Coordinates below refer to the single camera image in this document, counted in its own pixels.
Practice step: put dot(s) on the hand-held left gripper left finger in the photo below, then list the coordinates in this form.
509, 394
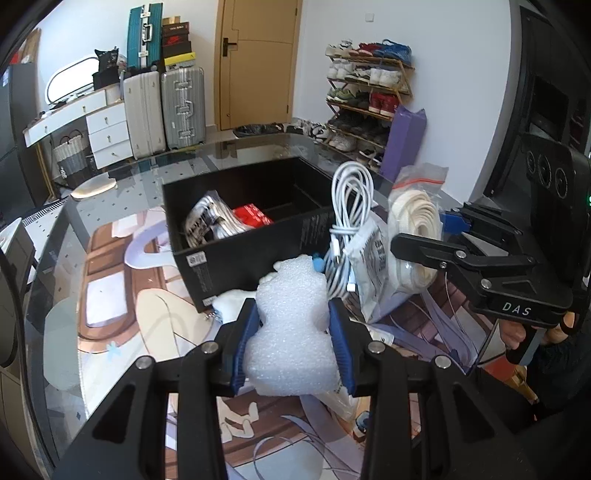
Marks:
245, 344

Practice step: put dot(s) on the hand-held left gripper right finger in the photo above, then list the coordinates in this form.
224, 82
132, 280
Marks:
342, 353

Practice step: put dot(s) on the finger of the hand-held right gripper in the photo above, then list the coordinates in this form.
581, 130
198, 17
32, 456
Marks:
429, 253
452, 224

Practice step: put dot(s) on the white foam wrap piece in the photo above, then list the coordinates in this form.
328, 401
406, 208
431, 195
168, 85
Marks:
291, 332

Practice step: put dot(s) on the black cardboard box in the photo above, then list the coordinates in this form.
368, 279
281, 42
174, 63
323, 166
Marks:
258, 249

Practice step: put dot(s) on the person's right forearm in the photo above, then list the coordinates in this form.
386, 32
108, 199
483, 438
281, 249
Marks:
558, 374

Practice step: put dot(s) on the person's right hand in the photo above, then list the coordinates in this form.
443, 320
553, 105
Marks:
510, 335

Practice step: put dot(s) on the white foam scrap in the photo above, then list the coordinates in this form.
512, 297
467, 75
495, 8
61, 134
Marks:
231, 302

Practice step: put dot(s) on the clear plastic bag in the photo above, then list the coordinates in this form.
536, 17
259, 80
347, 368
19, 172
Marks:
344, 402

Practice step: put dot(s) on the grey plastic packet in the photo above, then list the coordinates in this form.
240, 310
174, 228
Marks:
374, 263

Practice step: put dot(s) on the purple yoga mat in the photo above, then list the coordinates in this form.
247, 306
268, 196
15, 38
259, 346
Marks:
406, 138

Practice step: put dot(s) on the red packet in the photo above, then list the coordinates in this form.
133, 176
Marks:
253, 216

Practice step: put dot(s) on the silver printed packet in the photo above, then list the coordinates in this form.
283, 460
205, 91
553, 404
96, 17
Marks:
210, 219

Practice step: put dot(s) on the wooden shoe rack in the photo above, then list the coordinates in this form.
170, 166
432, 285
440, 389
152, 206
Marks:
406, 76

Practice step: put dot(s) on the group of sneakers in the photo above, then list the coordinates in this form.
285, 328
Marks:
355, 97

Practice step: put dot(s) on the dark doormat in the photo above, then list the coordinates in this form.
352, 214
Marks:
258, 129

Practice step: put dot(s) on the white round stool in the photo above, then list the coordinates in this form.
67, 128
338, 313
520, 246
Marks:
93, 188

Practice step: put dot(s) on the silver suitcase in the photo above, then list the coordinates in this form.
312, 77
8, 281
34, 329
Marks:
182, 108

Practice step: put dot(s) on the wooden door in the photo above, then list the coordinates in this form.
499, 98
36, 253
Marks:
258, 69

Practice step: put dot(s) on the white suitcase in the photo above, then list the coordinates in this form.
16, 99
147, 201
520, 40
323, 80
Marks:
144, 115

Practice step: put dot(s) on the white dresser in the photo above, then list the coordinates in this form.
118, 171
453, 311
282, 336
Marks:
108, 129

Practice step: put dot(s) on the woven basket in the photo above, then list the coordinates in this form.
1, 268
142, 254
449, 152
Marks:
70, 157

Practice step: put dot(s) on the black and yellow shoe box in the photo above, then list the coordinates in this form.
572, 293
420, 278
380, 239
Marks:
180, 61

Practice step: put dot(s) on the black bag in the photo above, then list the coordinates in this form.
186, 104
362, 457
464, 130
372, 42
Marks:
107, 69

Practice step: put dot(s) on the dark cabinet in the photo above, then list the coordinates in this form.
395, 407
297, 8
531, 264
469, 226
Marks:
11, 138

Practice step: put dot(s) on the oval mirror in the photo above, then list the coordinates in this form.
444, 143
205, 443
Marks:
69, 78

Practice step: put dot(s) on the teal suitcase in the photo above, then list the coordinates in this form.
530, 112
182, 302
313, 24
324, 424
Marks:
141, 37

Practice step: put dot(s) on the brown shoe box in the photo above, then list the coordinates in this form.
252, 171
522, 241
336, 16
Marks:
171, 21

